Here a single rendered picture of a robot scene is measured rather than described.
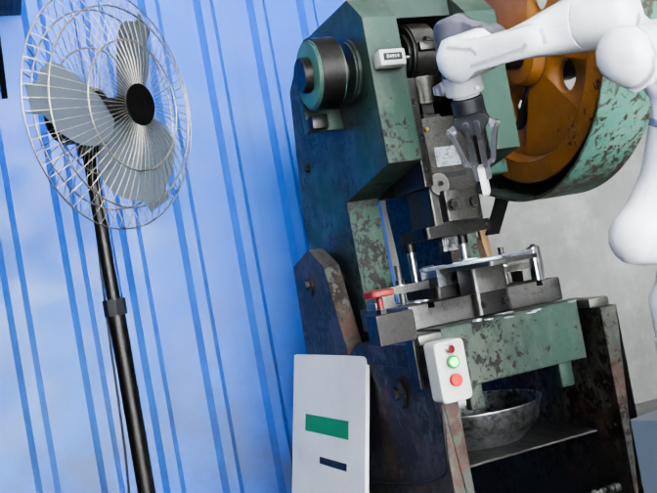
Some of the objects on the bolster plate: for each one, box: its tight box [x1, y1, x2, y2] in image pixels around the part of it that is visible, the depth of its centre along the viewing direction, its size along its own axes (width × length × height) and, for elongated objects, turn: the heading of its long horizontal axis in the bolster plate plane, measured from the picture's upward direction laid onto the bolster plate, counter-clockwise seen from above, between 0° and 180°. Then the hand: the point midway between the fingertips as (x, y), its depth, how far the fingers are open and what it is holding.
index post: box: [526, 244, 546, 281], centre depth 225 cm, size 3×3×10 cm
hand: (484, 179), depth 202 cm, fingers closed
